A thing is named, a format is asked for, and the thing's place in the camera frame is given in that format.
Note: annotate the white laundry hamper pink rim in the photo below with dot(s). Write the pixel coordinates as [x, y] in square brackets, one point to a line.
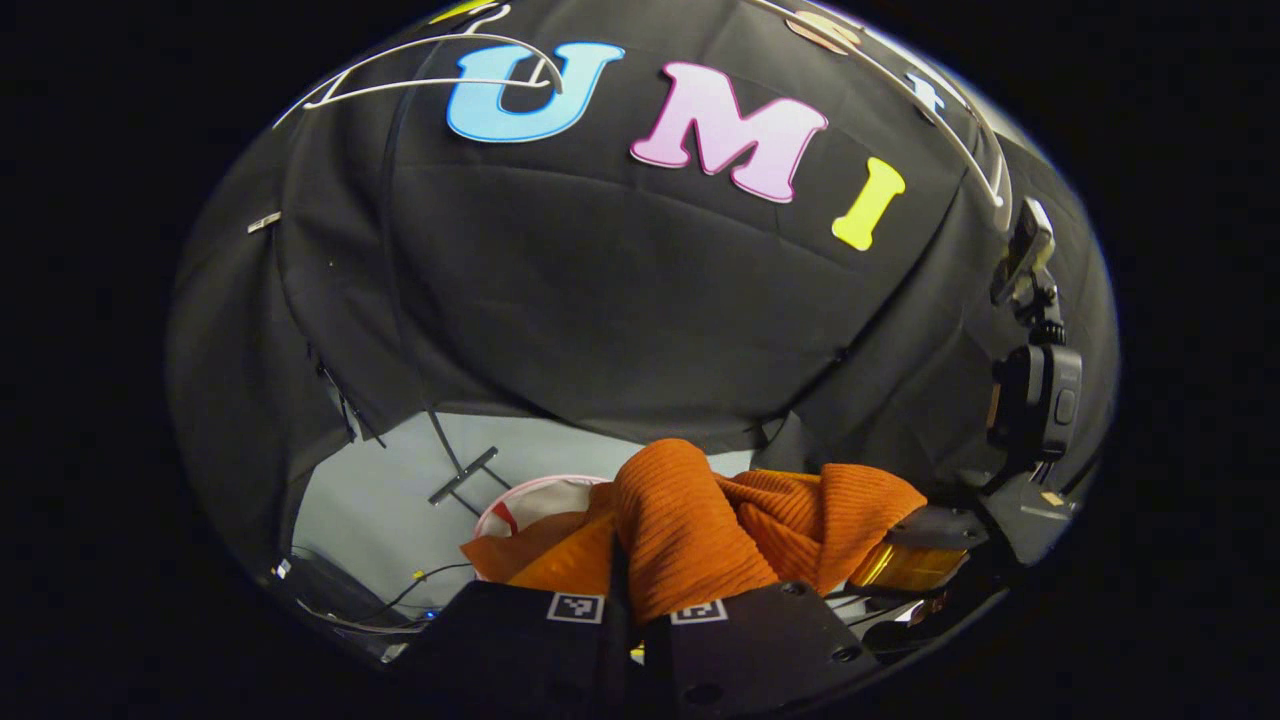
[545, 497]

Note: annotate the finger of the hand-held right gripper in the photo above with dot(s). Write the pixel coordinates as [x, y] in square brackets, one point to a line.
[915, 567]

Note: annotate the dark floor device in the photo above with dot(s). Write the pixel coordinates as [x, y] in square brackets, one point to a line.
[330, 595]

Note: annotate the black backdrop cloth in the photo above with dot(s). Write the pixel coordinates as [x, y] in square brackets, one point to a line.
[600, 300]

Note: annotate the white clip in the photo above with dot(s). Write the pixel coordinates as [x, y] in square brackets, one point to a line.
[264, 222]

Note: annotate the white hanger with crossbar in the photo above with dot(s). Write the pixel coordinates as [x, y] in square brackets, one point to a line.
[999, 192]

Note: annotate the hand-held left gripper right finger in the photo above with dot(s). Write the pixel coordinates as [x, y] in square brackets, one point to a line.
[760, 650]

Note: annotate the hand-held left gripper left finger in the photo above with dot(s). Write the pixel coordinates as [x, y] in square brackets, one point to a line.
[520, 640]

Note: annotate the empty white hanger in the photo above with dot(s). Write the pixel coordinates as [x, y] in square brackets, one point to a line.
[440, 91]

